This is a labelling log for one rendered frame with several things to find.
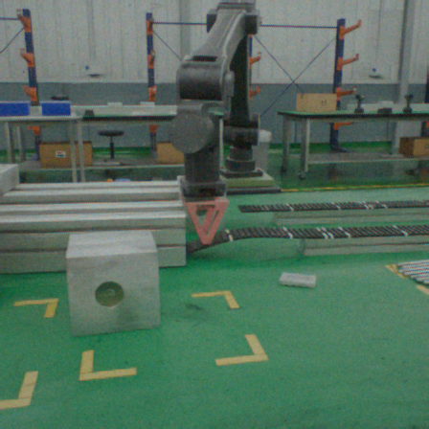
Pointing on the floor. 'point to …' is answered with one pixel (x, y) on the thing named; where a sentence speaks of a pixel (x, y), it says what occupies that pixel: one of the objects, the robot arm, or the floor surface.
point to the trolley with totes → (10, 110)
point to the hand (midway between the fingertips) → (204, 234)
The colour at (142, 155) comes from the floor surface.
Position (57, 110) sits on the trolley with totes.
